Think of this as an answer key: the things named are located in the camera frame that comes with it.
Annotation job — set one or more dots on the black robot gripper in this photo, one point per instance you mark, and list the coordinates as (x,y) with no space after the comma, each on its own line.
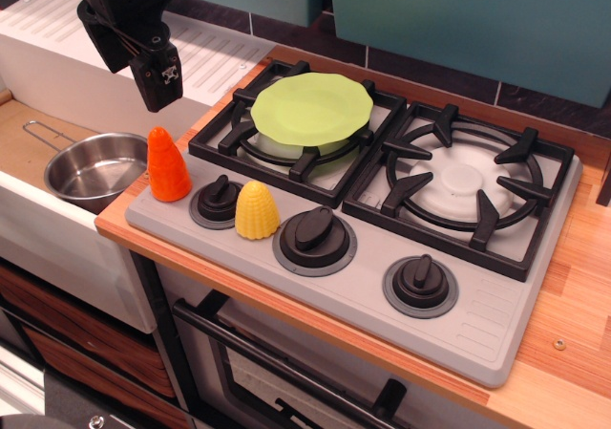
(132,32)

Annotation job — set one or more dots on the yellow toy corn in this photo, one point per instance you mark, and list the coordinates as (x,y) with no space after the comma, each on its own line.
(257,216)

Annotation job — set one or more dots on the white toy sink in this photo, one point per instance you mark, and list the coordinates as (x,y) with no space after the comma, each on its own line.
(57,89)

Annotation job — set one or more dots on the stainless steel pot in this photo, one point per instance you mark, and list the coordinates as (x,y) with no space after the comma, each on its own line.
(93,172)

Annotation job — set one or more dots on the orange toy carrot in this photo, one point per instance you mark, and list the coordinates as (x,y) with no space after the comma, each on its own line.
(168,175)

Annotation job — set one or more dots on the black left stove knob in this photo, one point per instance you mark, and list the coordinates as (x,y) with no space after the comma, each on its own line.
(214,206)

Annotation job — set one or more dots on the black stove knob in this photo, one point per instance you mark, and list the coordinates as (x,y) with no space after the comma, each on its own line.
(420,287)
(315,243)
(214,206)

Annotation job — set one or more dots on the light green plastic plate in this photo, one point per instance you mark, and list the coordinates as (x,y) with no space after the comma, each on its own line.
(312,109)

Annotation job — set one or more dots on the black left burner grate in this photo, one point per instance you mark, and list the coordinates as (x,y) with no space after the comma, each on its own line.
(322,174)

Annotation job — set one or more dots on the black burner grate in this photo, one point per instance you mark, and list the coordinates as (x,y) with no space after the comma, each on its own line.
(476,191)
(322,174)

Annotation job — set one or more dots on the black middle stove knob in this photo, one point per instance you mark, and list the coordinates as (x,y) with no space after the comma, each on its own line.
(315,243)

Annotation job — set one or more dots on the wooden drawer front upper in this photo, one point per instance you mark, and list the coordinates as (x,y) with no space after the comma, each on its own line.
(86,329)

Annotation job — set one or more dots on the wooden drawer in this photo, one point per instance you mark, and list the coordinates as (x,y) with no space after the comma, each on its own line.
(107,379)
(86,329)

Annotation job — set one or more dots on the grey toy stove top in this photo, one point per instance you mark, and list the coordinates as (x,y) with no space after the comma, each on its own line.
(478,338)

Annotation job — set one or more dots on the wooden drawer front lower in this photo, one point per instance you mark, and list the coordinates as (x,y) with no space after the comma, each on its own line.
(107,379)

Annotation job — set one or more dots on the black right stove knob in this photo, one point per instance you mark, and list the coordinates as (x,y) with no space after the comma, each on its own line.
(420,287)

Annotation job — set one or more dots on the black right burner grate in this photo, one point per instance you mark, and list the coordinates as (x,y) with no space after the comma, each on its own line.
(476,191)

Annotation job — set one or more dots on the teal cabinet right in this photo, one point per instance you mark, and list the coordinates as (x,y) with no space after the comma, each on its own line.
(557,47)

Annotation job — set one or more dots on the black oven door handle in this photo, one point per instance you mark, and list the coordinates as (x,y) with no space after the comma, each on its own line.
(203,318)

